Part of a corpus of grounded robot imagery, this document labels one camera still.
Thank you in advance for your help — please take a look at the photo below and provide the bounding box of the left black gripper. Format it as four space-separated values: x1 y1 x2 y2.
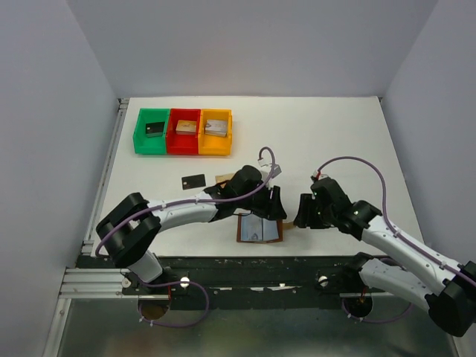
237 181 288 222

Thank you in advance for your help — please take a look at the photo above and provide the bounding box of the brown leather card holder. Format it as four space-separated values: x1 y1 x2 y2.
237 213 295 244

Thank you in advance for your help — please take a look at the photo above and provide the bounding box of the gold credit card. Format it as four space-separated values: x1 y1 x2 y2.
215 173 235 184

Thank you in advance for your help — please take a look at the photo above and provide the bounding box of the black credit card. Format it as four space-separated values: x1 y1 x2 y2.
181 174 206 190

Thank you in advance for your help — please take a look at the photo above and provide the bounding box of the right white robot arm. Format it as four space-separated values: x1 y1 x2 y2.
295 178 475 337

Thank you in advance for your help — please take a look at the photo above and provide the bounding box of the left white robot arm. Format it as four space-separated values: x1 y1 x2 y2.
96 164 287 294

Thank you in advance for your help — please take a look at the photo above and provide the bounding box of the silver card stack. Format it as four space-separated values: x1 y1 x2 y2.
205 120 228 138

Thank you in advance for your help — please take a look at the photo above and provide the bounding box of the gold card stack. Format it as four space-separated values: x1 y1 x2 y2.
176 120 196 135

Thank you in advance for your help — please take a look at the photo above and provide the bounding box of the black card stack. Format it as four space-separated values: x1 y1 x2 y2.
145 121 165 138

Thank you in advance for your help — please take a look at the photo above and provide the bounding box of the orange plastic bin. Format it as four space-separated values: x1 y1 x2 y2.
198 109 233 156

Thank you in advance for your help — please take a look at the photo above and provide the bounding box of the red plastic bin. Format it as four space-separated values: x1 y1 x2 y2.
166 108 201 155

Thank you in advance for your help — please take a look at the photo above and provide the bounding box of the green plastic bin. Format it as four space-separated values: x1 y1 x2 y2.
133 108 170 155

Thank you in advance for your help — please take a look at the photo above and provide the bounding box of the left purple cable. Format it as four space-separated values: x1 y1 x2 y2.
95 147 278 328

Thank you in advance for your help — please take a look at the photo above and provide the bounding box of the purple cable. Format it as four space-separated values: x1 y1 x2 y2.
95 147 278 328
312 155 476 324

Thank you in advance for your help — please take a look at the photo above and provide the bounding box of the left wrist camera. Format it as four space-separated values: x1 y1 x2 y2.
257 158 282 181

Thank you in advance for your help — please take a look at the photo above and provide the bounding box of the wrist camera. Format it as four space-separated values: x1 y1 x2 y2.
257 158 282 181
311 170 321 182

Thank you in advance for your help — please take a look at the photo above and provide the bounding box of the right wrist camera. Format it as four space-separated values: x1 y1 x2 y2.
311 170 321 182

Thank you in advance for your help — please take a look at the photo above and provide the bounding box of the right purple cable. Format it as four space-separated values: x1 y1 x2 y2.
312 155 476 324

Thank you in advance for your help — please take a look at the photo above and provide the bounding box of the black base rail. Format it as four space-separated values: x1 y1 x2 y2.
122 256 371 310

